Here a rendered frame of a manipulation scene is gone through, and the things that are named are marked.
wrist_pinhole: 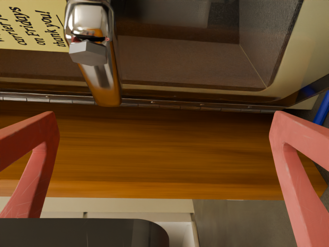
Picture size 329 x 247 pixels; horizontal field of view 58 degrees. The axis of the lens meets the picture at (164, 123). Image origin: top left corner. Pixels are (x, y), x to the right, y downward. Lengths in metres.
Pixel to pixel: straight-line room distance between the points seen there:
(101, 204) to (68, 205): 0.13
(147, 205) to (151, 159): 0.89
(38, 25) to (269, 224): 0.48
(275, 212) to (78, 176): 0.33
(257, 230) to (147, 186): 0.32
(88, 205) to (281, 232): 0.88
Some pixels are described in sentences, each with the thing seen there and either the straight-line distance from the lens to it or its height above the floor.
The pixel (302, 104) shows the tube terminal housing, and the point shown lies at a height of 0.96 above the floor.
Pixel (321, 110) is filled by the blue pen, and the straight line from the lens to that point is 0.42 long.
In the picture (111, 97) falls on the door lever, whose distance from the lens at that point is 0.16.
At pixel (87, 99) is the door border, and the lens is 0.36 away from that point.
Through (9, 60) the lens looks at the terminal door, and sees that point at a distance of 0.27.
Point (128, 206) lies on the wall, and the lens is 1.26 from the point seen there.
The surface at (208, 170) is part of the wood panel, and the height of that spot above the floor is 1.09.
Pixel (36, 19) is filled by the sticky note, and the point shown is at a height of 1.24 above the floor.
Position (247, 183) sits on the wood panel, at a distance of 0.38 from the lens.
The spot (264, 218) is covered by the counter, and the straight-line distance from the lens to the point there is 0.59.
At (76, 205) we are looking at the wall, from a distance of 1.27.
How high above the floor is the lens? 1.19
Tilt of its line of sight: 7 degrees down
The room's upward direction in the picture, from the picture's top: 88 degrees counter-clockwise
